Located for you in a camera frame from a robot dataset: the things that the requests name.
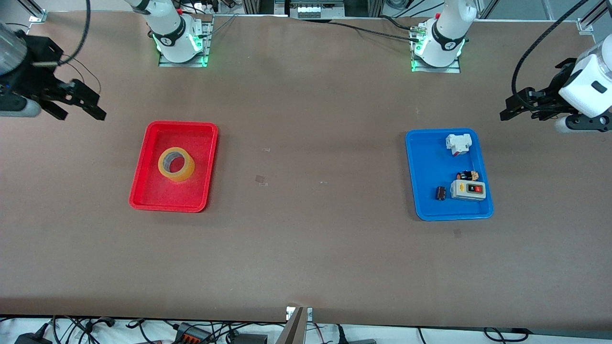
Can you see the dark cylindrical capacitor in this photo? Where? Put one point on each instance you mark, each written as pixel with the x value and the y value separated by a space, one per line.
pixel 440 193

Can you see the black plug adapter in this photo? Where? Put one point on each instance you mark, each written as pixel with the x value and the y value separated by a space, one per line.
pixel 31 339

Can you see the grey aluminium post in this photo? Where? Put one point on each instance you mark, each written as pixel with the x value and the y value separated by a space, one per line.
pixel 291 332

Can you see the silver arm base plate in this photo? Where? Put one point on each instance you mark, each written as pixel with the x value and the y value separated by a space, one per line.
pixel 449 69
pixel 167 64

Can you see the black orange power adapter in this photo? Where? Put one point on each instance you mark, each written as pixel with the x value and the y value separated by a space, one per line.
pixel 191 334

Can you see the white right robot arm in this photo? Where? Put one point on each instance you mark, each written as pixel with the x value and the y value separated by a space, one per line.
pixel 167 24

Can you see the black flat box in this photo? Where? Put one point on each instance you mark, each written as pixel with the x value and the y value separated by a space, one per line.
pixel 248 339

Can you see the black orange push button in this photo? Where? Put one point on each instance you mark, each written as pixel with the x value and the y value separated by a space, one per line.
pixel 466 176

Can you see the grey on-off switch box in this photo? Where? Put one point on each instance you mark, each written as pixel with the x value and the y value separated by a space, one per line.
pixel 456 191

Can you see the aluminium corner bracket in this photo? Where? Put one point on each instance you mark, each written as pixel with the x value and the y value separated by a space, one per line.
pixel 584 25
pixel 38 16

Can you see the blue plastic tray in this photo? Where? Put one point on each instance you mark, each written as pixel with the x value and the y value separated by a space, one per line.
pixel 430 208

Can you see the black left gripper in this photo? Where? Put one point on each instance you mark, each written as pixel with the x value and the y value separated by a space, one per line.
pixel 556 93

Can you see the silver post bracket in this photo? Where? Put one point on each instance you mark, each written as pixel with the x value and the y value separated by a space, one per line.
pixel 309 313

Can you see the yellow tape roll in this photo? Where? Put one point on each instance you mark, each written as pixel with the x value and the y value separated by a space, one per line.
pixel 179 177

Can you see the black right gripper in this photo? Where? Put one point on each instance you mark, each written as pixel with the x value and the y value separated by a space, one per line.
pixel 34 71

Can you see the grey power strip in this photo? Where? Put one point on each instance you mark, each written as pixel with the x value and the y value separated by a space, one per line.
pixel 311 9

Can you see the white circuit breaker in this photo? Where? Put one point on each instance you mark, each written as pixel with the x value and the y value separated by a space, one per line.
pixel 456 142

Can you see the red plastic tray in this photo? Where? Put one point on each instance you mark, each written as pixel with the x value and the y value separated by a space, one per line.
pixel 148 191

